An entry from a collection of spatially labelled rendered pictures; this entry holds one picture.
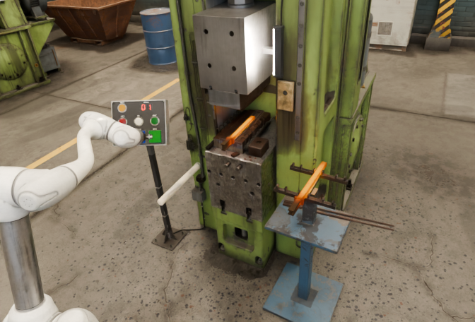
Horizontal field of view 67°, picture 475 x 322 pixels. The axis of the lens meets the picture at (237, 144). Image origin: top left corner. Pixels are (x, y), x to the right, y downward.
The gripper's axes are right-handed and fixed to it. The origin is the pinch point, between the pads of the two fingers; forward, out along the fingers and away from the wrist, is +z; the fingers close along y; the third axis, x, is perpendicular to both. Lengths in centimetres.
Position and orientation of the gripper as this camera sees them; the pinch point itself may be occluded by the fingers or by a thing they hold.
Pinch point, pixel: (148, 136)
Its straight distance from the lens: 210.5
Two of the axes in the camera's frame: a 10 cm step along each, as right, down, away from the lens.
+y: 10.0, -0.2, -0.7
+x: -0.3, -10.0, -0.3
